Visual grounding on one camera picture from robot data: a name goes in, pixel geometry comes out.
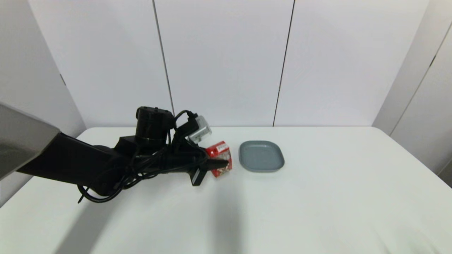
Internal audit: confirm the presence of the red milk carton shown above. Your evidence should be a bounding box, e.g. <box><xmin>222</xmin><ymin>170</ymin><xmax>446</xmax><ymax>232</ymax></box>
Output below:
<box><xmin>206</xmin><ymin>141</ymin><xmax>233</xmax><ymax>178</ymax></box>

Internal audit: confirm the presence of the grey square plate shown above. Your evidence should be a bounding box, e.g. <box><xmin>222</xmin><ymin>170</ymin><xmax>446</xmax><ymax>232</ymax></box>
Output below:
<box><xmin>239</xmin><ymin>140</ymin><xmax>285</xmax><ymax>173</ymax></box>

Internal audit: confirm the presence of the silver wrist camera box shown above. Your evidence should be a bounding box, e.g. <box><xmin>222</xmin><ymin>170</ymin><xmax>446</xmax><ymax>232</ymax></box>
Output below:
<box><xmin>187</xmin><ymin>115</ymin><xmax>213</xmax><ymax>144</ymax></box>

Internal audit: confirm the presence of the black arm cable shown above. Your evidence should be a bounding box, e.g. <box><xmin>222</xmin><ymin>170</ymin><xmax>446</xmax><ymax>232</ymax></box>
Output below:
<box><xmin>77</xmin><ymin>110</ymin><xmax>199</xmax><ymax>204</ymax></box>

